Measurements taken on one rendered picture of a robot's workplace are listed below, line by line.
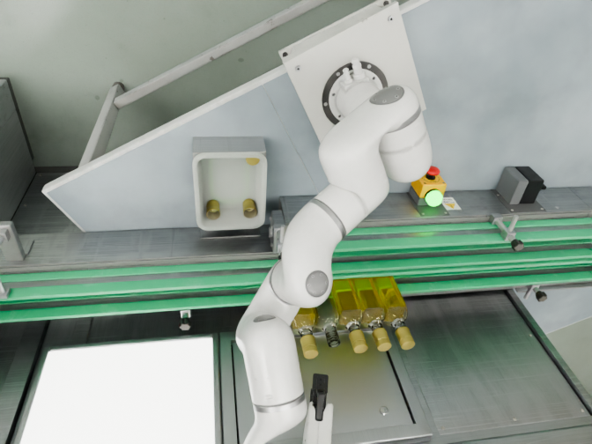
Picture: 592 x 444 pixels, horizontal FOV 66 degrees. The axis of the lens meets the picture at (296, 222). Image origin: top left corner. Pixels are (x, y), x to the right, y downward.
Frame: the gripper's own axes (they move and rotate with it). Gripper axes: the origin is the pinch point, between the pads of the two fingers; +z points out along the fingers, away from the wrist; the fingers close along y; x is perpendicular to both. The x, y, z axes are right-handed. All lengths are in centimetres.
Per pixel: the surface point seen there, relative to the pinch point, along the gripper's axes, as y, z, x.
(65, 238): 6, 31, 69
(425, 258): 6.4, 39.3, -25.9
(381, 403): -12.4, 6.4, -15.8
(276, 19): 47, 102, 25
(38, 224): -15, 59, 97
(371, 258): 6.1, 37.0, -11.4
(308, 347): 1.6, 9.3, 3.0
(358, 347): 1.0, 11.5, -8.5
